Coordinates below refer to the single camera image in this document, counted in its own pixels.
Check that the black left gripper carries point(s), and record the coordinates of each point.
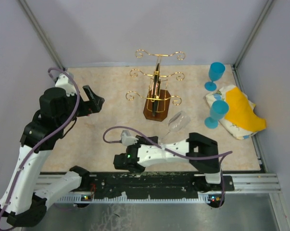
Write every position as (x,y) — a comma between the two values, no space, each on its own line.
(87,107)

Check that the clear wine glass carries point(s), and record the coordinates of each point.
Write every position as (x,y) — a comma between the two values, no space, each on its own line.
(179,121)

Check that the blue wine glass front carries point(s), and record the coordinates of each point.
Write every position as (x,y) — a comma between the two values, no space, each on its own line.
(218,110)

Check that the blue wine glass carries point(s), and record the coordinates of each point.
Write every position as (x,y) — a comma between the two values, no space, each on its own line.
(216,71)
(218,110)

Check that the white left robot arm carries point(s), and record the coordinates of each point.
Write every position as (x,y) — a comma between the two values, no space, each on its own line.
(21,204)

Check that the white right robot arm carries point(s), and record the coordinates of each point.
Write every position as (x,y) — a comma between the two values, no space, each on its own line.
(197,150)

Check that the yellow patterned cloth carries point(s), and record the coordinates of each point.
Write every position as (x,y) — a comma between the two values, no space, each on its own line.
(240,121)

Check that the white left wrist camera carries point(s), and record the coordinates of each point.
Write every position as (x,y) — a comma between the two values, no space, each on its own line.
(65,83)

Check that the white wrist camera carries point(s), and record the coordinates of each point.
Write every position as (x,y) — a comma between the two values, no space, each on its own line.
(65,83)
(127,139)

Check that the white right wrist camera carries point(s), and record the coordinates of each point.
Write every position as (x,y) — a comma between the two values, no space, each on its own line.
(127,139)

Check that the gold wire glass rack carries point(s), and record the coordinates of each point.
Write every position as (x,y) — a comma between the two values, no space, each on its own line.
(158,97)

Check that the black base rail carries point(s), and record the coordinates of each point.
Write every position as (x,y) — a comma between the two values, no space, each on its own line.
(166,188)

